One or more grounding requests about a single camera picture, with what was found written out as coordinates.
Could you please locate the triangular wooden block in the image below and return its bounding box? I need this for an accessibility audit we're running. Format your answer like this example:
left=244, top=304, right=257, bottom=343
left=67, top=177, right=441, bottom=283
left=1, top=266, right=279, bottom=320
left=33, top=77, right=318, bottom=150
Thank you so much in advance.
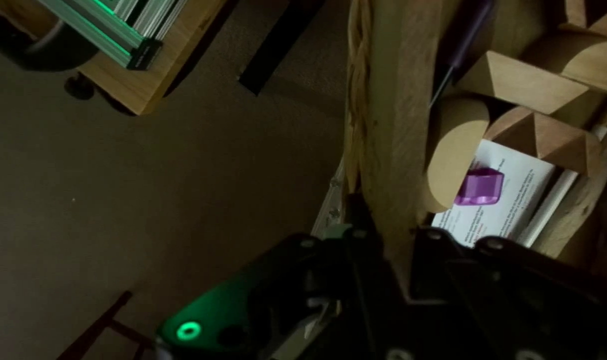
left=483, top=106, right=603, bottom=177
left=457, top=50, right=590, bottom=116

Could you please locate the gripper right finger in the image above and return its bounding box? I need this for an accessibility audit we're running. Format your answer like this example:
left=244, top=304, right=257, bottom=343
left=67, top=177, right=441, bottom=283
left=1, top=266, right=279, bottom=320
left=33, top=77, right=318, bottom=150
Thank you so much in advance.
left=407, top=226, right=607, bottom=360

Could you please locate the half-round wooden block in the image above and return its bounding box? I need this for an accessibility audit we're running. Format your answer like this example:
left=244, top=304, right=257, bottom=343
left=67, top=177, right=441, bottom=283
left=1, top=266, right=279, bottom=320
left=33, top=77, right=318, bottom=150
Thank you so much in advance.
left=424, top=96, right=490, bottom=214
left=522, top=31, right=607, bottom=97

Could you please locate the purple plastic block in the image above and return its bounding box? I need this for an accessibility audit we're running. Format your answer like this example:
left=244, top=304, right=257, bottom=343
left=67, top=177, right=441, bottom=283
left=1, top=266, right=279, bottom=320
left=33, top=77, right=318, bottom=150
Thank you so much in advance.
left=453, top=167, right=506, bottom=207

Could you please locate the white rod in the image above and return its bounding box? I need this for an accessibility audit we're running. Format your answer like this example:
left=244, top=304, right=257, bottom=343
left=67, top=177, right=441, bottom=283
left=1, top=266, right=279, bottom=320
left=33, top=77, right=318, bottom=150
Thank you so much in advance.
left=515, top=125, right=607, bottom=249

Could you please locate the dark wooden frame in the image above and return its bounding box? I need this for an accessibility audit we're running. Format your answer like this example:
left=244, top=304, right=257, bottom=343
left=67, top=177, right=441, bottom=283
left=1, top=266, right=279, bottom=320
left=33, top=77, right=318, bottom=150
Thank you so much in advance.
left=57, top=290, right=154, bottom=360

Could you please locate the purple handled screwdriver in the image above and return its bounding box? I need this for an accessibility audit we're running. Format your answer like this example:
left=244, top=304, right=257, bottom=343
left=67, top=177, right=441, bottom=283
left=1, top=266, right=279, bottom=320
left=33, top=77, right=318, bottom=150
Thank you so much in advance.
left=427, top=0, right=495, bottom=109

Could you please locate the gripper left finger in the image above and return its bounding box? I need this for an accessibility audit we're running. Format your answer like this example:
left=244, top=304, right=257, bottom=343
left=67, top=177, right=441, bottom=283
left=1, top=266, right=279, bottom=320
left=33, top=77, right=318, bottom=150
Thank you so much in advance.
left=155, top=192, right=405, bottom=360

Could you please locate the black bar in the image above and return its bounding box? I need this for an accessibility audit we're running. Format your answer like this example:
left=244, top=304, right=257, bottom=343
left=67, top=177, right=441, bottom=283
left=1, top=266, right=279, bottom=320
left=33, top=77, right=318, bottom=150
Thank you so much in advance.
left=237, top=0, right=329, bottom=97

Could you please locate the white printed paper card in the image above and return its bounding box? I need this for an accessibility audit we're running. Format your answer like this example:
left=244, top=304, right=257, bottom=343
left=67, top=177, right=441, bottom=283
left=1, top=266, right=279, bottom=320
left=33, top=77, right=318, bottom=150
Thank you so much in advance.
left=430, top=139, right=557, bottom=249

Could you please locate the woven basket with wooden handle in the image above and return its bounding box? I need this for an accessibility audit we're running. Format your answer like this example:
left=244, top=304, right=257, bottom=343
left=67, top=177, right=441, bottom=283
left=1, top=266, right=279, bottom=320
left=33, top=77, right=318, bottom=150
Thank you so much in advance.
left=341, top=0, right=607, bottom=283

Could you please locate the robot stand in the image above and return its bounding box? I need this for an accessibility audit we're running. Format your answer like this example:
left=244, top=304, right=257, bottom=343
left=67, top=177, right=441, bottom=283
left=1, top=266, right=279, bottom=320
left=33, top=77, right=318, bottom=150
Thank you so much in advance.
left=0, top=0, right=225, bottom=117

